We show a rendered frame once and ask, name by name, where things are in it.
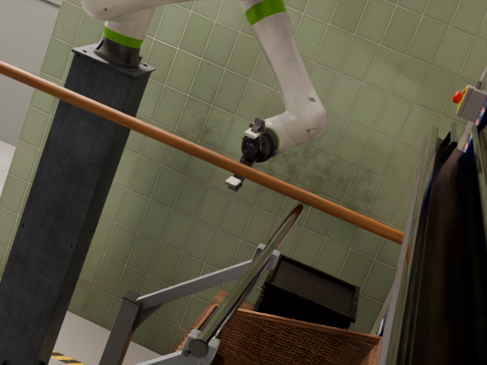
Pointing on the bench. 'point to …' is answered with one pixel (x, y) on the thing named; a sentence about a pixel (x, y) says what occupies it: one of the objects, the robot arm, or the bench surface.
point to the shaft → (203, 153)
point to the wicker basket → (289, 341)
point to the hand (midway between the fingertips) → (240, 159)
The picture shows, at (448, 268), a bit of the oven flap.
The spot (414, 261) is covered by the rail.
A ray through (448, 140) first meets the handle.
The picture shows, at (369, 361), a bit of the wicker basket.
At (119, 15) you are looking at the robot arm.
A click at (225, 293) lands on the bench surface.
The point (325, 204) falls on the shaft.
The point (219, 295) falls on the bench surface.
